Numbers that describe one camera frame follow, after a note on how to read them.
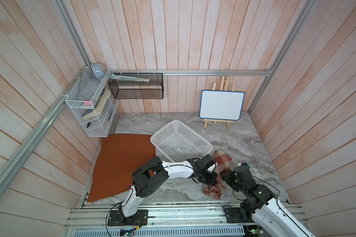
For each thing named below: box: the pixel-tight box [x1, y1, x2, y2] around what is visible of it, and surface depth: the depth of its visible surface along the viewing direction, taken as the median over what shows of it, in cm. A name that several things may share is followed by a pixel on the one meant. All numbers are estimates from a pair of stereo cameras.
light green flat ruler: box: [109, 73, 150, 82], surface depth 92 cm
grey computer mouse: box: [90, 63, 105, 79], surface depth 85 cm
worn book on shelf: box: [81, 87, 111, 120], surface depth 83 cm
